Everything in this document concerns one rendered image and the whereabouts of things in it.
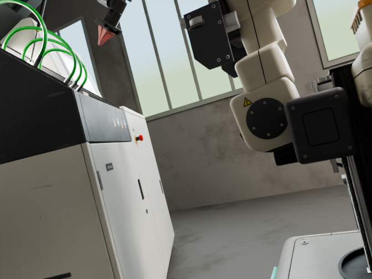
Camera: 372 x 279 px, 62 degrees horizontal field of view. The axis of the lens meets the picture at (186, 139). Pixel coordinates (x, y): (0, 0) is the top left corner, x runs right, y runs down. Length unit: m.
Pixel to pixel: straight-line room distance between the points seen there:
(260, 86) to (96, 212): 0.58
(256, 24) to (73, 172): 0.66
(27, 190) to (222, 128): 2.44
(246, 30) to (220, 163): 2.48
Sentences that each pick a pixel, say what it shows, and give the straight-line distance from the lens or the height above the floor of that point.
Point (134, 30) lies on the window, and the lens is 3.71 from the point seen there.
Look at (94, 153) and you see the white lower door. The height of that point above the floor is 0.75.
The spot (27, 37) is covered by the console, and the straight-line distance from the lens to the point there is 1.90.
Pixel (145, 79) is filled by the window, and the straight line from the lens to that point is 3.56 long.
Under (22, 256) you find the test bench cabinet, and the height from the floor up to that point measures 0.51.
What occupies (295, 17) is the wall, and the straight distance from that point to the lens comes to 3.19.
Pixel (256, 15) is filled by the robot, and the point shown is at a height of 0.99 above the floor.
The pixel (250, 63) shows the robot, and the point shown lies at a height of 0.87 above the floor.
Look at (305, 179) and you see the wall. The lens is 3.15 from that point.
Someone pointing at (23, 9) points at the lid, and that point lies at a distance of 1.90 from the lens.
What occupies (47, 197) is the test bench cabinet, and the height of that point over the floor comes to 0.66.
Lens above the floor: 0.72
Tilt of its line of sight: level
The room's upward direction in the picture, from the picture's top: 14 degrees counter-clockwise
